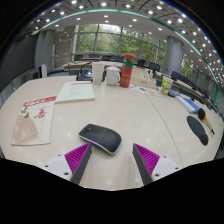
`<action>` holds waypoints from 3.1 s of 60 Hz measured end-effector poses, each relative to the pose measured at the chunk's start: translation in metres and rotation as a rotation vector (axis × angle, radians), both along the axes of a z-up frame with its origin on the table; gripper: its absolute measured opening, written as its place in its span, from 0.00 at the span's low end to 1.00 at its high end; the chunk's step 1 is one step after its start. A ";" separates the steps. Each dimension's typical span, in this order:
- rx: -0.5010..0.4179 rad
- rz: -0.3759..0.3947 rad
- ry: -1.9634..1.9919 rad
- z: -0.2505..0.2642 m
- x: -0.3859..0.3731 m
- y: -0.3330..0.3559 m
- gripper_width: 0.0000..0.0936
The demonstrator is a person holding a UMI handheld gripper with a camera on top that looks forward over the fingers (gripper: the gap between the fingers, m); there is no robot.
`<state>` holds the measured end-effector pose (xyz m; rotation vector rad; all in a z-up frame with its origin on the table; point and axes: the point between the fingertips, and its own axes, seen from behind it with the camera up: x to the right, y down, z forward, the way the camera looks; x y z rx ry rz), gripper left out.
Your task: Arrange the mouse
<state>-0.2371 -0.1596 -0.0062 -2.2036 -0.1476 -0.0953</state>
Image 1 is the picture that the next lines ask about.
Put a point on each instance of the white cardboard box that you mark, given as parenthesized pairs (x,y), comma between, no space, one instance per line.
(142,79)

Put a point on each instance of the long curved conference table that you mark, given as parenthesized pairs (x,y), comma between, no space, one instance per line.
(76,65)

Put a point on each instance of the black conference microphone console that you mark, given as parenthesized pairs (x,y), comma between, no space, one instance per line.
(84,76)
(173,92)

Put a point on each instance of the group of ceiling lights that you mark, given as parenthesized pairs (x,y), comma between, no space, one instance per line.
(133,20)

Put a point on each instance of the white paper cup stack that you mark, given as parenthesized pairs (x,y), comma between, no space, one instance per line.
(97,73)

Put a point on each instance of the colourful leaflet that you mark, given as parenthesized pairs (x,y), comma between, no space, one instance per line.
(144,90)

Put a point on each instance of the blue and white book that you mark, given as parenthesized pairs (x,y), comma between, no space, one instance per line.
(188,104)

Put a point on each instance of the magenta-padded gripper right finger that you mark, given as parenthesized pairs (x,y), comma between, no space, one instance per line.
(163,165)

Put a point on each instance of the black mouse pad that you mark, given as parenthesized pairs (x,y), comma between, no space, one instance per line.
(197,129)

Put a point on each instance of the red fan print brochure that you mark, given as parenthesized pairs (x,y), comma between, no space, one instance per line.
(33,123)

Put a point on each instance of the red drink bottle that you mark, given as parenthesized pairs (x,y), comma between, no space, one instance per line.
(126,71)

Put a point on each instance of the white printed document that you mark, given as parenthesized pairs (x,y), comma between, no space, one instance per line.
(75,91)

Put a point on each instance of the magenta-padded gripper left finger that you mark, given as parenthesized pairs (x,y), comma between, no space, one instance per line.
(58,164)

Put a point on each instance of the black handheld microphone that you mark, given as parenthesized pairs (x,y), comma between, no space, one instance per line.
(202,115)

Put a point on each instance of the group of dark chairs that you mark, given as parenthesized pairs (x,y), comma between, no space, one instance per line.
(154,66)

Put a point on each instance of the green print paper cup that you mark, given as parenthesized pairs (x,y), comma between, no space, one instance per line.
(167,85)

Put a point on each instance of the white standing panel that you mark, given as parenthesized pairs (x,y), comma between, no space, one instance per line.
(43,70)

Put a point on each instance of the black computer mouse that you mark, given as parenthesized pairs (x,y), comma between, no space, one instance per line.
(100,136)

